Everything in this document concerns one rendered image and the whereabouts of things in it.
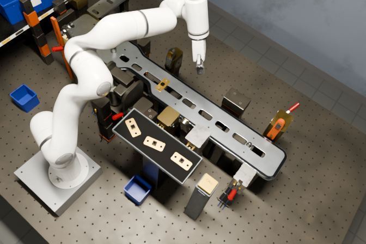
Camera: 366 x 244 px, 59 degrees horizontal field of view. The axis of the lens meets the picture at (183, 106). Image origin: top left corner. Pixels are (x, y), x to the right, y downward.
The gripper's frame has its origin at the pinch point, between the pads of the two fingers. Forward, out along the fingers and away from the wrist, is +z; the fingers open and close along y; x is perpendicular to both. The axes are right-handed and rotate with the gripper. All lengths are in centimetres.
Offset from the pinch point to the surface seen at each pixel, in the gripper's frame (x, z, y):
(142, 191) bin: -33, 60, 27
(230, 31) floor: 10, 95, -180
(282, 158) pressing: 37, 43, 16
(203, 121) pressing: -0.9, 31.1, 4.2
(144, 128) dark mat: -23.4, 13.7, 24.5
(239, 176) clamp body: 16, 36, 32
